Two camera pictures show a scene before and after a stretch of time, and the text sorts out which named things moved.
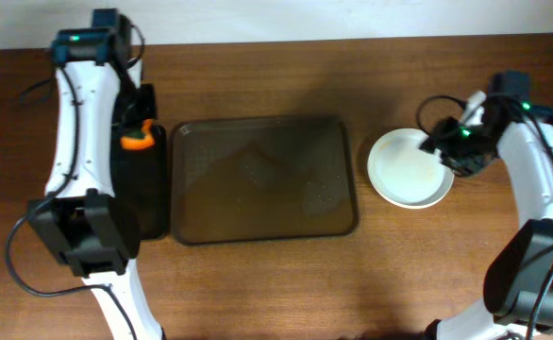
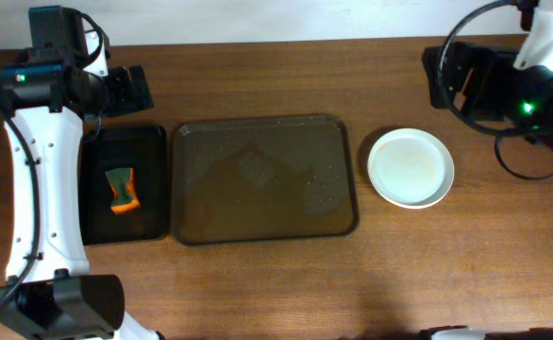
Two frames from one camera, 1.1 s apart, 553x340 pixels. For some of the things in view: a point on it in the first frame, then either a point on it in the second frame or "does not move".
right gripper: [449, 154] → [453, 76]
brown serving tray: [260, 178] does not move
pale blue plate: [407, 175] does not move
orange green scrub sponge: [139, 139] → [123, 185]
